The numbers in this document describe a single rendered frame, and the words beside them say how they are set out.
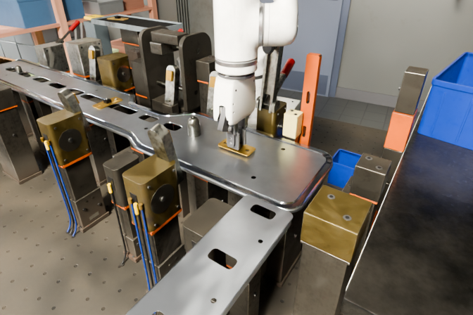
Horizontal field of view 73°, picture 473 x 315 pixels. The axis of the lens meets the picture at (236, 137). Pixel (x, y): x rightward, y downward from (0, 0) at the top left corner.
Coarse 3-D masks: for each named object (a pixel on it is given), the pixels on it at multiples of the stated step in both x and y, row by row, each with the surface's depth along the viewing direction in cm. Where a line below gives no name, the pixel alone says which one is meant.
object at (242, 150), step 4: (224, 140) 76; (220, 144) 74; (224, 144) 74; (240, 144) 73; (228, 148) 73; (232, 148) 73; (240, 148) 73; (244, 148) 73; (248, 148) 73; (252, 148) 73; (236, 152) 72; (240, 152) 72; (244, 152) 72; (248, 152) 72; (252, 152) 72
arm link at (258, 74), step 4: (260, 48) 119; (260, 52) 119; (260, 56) 119; (264, 56) 119; (260, 60) 120; (264, 60) 121; (260, 64) 121; (260, 68) 122; (256, 72) 123; (260, 72) 123; (256, 76) 123; (260, 76) 124
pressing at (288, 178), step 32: (0, 64) 131; (32, 64) 130; (32, 96) 103; (96, 96) 102; (128, 96) 101; (128, 128) 83; (192, 160) 70; (224, 160) 70; (256, 160) 70; (288, 160) 70; (320, 160) 70; (256, 192) 61; (288, 192) 61
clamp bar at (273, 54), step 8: (264, 48) 73; (272, 48) 72; (280, 48) 74; (272, 56) 77; (280, 56) 76; (264, 64) 77; (272, 64) 77; (280, 64) 77; (264, 72) 78; (272, 72) 78; (264, 80) 78; (272, 80) 77; (264, 88) 79; (272, 88) 78; (264, 96) 81; (272, 96) 78
